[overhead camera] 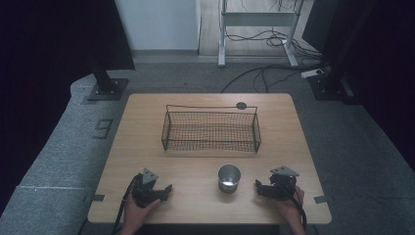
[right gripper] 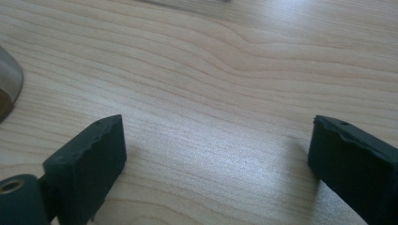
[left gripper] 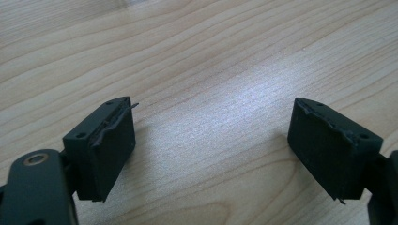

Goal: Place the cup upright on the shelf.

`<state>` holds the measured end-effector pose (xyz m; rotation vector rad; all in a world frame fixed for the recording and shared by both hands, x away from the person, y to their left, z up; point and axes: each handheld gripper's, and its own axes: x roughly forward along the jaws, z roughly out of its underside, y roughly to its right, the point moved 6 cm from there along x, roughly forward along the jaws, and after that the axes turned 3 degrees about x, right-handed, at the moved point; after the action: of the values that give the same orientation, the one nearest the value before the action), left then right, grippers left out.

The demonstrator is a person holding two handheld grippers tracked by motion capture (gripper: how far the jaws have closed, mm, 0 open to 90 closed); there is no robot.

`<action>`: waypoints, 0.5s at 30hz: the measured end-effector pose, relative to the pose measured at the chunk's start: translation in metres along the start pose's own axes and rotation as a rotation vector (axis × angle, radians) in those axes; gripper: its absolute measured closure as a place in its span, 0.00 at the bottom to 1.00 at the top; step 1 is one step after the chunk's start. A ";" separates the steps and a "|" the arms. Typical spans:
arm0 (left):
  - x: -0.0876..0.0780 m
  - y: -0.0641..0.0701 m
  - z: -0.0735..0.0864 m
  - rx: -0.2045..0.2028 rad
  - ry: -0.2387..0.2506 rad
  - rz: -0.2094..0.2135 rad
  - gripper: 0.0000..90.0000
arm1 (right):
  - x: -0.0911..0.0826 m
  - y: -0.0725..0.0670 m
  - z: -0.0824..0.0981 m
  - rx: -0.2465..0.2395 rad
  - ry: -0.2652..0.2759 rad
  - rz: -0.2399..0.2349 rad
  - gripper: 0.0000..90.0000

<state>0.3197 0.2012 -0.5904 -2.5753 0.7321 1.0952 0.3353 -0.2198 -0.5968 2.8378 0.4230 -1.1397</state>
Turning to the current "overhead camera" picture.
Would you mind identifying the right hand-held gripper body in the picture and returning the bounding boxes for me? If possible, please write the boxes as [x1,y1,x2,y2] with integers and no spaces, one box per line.
[267,164,300,201]

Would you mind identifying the metal cup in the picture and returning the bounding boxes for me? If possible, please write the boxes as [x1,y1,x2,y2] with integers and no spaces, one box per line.
[217,164,242,195]

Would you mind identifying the white power strip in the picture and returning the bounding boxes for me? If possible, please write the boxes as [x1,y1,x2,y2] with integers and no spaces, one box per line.
[300,68,325,79]

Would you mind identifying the person's right hand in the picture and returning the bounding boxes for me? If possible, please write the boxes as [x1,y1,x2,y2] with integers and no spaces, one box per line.
[271,185,306,227]

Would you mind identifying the person's left hand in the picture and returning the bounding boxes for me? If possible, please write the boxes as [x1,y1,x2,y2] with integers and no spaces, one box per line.
[121,195,162,233]

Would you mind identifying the black curtain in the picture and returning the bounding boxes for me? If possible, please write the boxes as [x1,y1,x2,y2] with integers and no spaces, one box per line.
[301,0,415,179]
[0,0,136,216]

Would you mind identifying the black floor cables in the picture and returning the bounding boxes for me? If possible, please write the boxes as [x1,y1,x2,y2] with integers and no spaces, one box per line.
[220,28,329,94]

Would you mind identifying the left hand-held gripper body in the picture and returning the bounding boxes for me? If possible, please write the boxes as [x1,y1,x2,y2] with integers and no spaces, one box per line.
[131,167,164,209]

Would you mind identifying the black wire mesh basket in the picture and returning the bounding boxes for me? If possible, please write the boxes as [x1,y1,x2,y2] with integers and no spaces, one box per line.
[161,104,262,154]

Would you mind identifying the black stand with base plate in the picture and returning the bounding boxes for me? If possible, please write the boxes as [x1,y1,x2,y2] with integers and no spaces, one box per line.
[87,60,130,102]
[307,62,356,102]

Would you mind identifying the white desk frame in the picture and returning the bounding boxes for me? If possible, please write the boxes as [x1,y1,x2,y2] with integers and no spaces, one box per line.
[217,0,306,69]

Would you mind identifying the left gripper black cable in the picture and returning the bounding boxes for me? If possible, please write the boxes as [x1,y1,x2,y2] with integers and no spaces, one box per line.
[112,174,142,235]

